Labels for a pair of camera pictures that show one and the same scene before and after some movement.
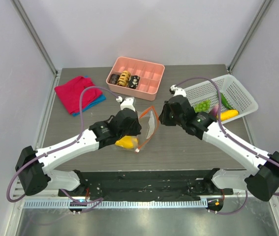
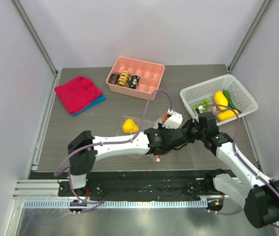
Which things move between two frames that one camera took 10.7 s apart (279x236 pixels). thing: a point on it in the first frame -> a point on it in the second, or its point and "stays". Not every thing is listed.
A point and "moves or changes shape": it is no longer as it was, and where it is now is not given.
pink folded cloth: (70, 93) stays
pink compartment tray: (135, 78) stays
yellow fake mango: (227, 114) stays
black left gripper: (138, 128) -> (169, 130)
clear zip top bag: (148, 122) moves or changes shape
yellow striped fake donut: (124, 77) stays
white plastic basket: (231, 88) stays
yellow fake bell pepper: (128, 141) moves or changes shape
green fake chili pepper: (225, 102) -> (231, 103)
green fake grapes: (203, 106) stays
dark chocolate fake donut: (114, 78) stays
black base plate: (146, 185) stays
